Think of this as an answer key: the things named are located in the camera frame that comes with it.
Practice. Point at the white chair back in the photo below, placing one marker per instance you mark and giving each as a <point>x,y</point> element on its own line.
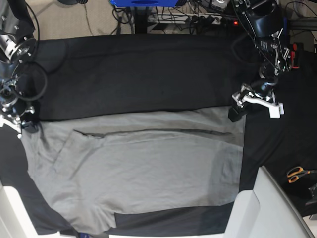
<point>265,212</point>

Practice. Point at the blue plastic box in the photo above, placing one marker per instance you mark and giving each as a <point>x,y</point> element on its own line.
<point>144,3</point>

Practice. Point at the grey T-shirt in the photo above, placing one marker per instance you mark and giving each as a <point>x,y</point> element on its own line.
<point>88,170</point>

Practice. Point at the orange handled scissors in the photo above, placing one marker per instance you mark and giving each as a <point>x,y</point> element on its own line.
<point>298,172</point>

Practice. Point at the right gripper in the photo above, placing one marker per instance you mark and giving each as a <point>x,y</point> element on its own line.
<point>22,112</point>

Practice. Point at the red black clamp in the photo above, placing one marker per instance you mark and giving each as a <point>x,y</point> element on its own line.
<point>296,53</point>

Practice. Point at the white chair part left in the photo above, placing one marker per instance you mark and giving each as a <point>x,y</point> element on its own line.
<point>14,219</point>

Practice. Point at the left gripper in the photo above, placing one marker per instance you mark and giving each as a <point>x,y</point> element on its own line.
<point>262,88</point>

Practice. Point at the black object right edge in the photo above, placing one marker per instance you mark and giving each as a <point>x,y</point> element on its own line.
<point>313,192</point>

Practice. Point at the black metal stand post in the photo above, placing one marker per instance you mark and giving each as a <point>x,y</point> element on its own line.
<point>141,15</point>

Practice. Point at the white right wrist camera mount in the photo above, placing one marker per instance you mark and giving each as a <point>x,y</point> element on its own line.
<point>10,126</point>

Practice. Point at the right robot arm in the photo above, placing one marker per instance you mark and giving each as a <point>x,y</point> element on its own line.
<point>15,49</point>

